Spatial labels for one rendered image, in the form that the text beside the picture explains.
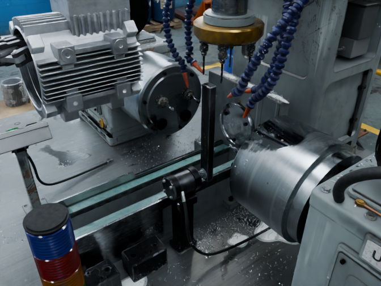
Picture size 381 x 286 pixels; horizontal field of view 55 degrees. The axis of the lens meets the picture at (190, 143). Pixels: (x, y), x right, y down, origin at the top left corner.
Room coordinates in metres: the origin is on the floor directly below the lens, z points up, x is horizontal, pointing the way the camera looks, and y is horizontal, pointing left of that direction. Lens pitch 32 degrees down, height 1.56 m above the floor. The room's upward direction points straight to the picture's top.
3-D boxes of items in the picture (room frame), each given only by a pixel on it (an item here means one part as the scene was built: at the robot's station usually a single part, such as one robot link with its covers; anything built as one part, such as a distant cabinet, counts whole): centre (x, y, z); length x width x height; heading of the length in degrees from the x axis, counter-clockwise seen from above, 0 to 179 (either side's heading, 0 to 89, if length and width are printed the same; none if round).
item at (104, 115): (1.41, 0.29, 0.99); 0.35 x 0.31 x 0.37; 36
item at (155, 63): (1.21, 0.14, 1.04); 0.37 x 0.25 x 0.25; 36
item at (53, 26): (0.72, 0.23, 1.31); 0.20 x 0.19 x 0.19; 126
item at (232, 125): (0.98, -0.14, 1.01); 0.15 x 0.02 x 0.15; 36
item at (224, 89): (1.02, -0.19, 0.97); 0.30 x 0.11 x 0.34; 36
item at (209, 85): (0.74, -0.04, 1.12); 0.04 x 0.03 x 0.26; 126
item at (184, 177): (0.77, -0.15, 0.92); 0.45 x 0.13 x 0.24; 126
